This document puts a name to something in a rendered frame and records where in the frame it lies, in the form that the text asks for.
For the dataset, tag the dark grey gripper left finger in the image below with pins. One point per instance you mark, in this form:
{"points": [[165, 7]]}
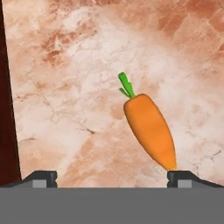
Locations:
{"points": [[43, 177]]}

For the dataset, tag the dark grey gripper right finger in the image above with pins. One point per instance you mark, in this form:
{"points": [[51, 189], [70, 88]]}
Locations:
{"points": [[180, 176]]}

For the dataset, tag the orange carrot with green top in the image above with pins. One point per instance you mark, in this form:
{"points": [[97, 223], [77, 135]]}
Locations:
{"points": [[148, 125]]}

